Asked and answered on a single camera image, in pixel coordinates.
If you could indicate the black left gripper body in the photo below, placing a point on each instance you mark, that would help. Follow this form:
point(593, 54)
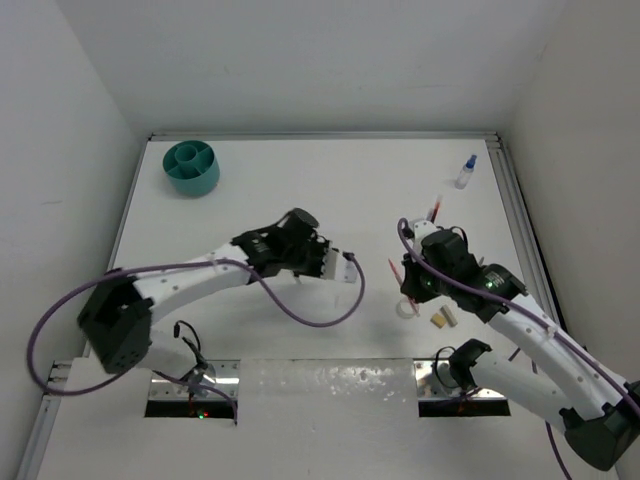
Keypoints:
point(307, 261)

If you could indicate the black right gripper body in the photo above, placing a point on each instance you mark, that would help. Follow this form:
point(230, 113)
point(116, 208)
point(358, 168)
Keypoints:
point(424, 284)

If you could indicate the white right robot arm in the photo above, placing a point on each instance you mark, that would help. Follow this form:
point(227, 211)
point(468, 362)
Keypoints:
point(595, 409)

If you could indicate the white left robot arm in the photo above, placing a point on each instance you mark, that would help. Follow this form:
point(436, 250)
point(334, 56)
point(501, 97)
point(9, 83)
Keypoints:
point(120, 312)

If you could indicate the clear tape roll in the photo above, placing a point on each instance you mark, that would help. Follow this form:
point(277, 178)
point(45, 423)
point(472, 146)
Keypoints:
point(405, 309)

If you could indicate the white eraser block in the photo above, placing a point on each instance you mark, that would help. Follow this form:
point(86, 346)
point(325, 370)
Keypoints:
point(449, 316)

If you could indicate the yellow eraser block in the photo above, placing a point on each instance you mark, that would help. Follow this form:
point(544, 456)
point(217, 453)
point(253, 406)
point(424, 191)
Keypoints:
point(439, 320)

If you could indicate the small blue cap bottle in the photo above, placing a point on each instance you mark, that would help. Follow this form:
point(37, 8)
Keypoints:
point(466, 172)

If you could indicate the teal round organizer container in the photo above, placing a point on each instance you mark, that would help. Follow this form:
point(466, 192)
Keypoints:
point(192, 168)

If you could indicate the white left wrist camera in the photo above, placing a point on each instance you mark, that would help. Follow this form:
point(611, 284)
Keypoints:
point(337, 267)

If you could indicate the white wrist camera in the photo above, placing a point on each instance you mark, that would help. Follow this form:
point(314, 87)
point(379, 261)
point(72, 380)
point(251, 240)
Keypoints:
point(337, 267)
point(420, 229)

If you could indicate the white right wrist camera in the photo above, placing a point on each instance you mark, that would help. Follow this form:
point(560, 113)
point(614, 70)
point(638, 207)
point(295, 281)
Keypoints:
point(420, 229)

